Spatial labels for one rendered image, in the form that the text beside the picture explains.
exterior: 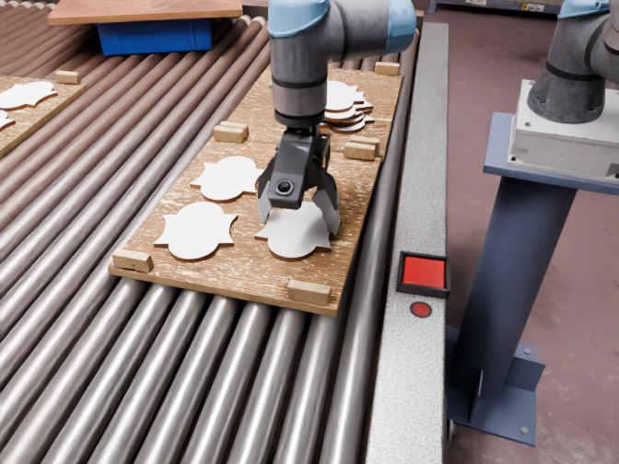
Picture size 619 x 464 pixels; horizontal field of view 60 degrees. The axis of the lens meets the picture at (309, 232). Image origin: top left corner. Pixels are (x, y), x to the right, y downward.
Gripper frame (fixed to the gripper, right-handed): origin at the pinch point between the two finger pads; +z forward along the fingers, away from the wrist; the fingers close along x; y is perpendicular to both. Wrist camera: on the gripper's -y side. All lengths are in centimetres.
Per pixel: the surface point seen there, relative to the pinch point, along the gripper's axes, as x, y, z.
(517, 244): -43, 44, 30
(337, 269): -7.9, -6.9, 0.7
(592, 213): -97, 158, 94
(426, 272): -20.8, -3.8, 1.4
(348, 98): -0.4, 40.0, -4.4
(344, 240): -7.7, -0.2, 0.6
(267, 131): 14.9, 30.9, 0.4
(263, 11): 41, 109, 0
